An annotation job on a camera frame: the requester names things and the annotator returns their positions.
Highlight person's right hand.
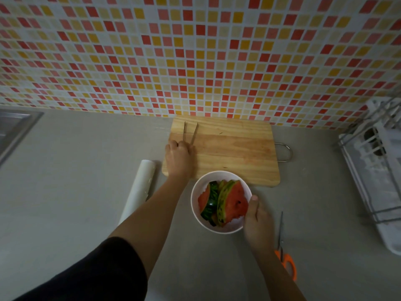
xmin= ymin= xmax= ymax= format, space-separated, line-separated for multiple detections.
xmin=243 ymin=194 xmax=277 ymax=251

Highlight wooden cutting board, metal handle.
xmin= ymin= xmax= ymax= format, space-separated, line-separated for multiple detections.
xmin=162 ymin=115 xmax=294 ymax=188

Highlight small red watermelon piece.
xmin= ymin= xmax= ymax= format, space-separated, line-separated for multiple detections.
xmin=198 ymin=184 xmax=211 ymax=212

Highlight person's right forearm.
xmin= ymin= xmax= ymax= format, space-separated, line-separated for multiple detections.
xmin=249 ymin=246 xmax=307 ymax=301

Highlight orange handled scissors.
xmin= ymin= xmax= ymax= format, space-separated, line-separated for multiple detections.
xmin=274 ymin=211 xmax=298 ymax=282

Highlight white plastic drain tray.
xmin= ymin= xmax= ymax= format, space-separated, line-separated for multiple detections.
xmin=339 ymin=100 xmax=401 ymax=257

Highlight person's left forearm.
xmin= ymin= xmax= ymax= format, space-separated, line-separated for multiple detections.
xmin=108 ymin=176 xmax=191 ymax=279

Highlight person's left hand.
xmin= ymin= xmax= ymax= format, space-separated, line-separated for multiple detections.
xmin=165 ymin=140 xmax=197 ymax=180

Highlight white round bowl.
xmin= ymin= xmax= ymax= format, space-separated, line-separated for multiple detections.
xmin=190 ymin=171 xmax=253 ymax=235

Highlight black sleeve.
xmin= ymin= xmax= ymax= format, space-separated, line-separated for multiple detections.
xmin=12 ymin=236 xmax=148 ymax=301

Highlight large watermelon slice with rind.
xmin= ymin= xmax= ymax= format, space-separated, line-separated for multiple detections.
xmin=217 ymin=180 xmax=249 ymax=228

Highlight dark green watermelon rind piece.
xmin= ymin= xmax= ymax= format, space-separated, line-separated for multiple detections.
xmin=200 ymin=181 xmax=220 ymax=222

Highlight white paper roll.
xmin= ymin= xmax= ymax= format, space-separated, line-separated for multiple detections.
xmin=118 ymin=159 xmax=156 ymax=226

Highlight stainless steel sink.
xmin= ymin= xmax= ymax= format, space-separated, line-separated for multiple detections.
xmin=0 ymin=108 xmax=44 ymax=167

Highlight metal wire dish rack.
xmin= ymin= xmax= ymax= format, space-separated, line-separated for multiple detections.
xmin=336 ymin=96 xmax=401 ymax=224

